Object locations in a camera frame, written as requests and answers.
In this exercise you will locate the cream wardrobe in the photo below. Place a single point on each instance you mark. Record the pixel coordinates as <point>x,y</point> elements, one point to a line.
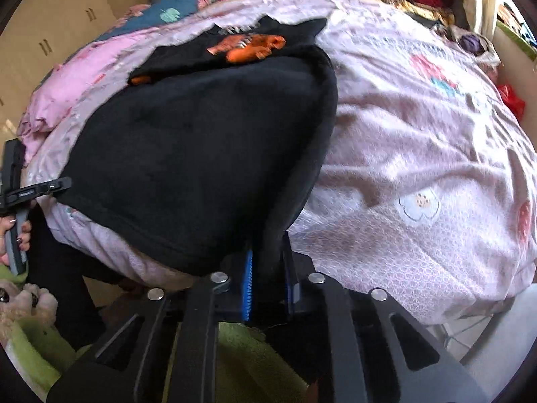
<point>54,21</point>

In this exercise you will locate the person's green fleece clothing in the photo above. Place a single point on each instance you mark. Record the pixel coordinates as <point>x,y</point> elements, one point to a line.
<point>251,365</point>

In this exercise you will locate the pink strawberry print duvet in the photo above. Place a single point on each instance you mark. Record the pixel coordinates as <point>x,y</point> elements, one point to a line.
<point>398,176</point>

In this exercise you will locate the red plastic bag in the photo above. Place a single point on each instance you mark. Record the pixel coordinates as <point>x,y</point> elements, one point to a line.
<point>512,100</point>

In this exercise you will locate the blue leaf print quilt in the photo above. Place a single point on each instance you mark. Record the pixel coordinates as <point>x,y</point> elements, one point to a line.
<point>180,4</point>

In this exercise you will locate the plain pink quilt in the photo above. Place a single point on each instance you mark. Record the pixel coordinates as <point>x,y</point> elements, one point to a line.
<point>71,84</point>

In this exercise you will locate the black long-sleeve shirt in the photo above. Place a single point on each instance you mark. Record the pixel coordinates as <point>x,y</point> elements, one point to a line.
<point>188,155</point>

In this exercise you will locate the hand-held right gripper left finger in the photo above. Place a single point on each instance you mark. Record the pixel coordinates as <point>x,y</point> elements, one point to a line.
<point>247,294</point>

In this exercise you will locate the person's left hand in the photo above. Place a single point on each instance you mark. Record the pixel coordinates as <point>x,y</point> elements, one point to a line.
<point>5,239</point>

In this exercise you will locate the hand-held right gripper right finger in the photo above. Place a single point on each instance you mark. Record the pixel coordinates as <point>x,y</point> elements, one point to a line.
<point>290,294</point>

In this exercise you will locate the clothes on windowsill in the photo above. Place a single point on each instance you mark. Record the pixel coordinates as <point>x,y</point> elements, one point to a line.
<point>520,29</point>

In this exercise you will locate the purple cloth in bag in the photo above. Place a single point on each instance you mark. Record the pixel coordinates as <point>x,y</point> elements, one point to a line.
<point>474,42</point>

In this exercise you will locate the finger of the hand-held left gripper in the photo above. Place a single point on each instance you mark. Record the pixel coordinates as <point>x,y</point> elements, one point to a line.
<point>42,191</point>

